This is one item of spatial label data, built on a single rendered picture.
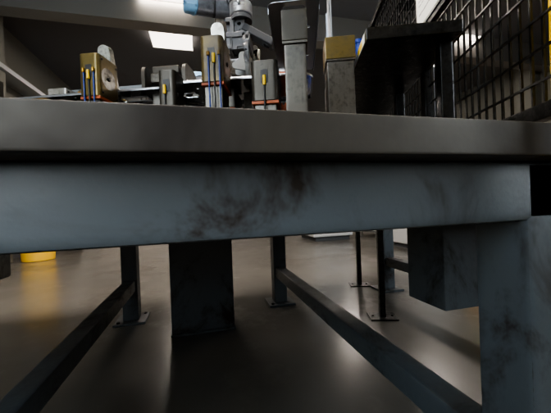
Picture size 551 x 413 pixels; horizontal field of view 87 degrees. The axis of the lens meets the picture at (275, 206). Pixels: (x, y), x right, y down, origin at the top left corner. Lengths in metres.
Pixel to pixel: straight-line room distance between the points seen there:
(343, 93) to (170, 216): 0.66
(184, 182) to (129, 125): 0.07
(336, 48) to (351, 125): 0.61
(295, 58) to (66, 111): 0.45
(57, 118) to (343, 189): 0.26
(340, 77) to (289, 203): 0.61
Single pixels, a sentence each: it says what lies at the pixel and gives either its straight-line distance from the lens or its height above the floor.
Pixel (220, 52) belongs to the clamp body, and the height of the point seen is 1.00.
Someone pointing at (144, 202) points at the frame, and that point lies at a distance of 0.30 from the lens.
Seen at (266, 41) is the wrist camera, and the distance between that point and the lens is 1.09.
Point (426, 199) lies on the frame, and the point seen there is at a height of 0.61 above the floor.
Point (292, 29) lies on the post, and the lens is 0.65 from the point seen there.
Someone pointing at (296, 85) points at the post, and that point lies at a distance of 0.61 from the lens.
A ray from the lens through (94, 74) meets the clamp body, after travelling 1.00.
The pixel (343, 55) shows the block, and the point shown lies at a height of 1.01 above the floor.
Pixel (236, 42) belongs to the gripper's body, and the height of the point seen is 1.15.
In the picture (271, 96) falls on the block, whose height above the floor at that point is 0.89.
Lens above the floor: 0.61
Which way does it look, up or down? level
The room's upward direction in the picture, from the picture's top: 2 degrees counter-clockwise
